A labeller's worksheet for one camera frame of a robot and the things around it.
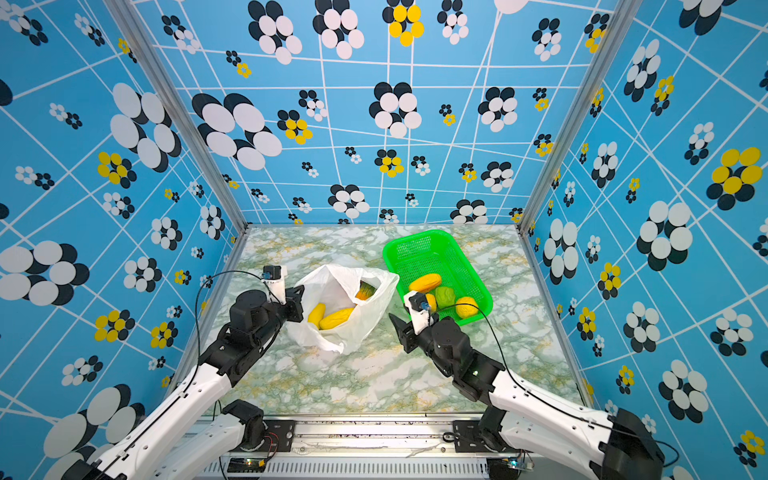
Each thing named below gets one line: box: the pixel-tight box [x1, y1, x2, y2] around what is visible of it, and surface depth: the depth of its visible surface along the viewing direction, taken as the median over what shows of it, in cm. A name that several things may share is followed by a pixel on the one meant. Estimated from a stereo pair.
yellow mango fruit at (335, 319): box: [318, 308, 355, 330], surface depth 92 cm
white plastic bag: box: [287, 264, 400, 354], surface depth 84 cm
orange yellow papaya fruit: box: [410, 274, 442, 293], surface depth 100 cm
